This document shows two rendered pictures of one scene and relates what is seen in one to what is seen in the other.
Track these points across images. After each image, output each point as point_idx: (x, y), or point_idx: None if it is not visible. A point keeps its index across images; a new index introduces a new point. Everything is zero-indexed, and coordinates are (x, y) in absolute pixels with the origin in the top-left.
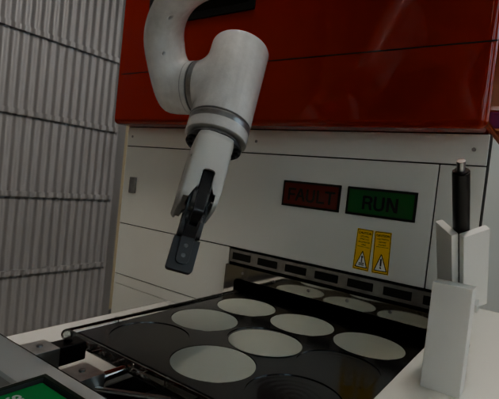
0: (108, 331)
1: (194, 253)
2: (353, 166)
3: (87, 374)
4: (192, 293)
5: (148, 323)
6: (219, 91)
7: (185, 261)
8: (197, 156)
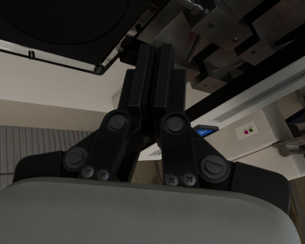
0: (80, 45)
1: (169, 82)
2: None
3: (220, 18)
4: None
5: (10, 17)
6: None
7: (186, 73)
8: None
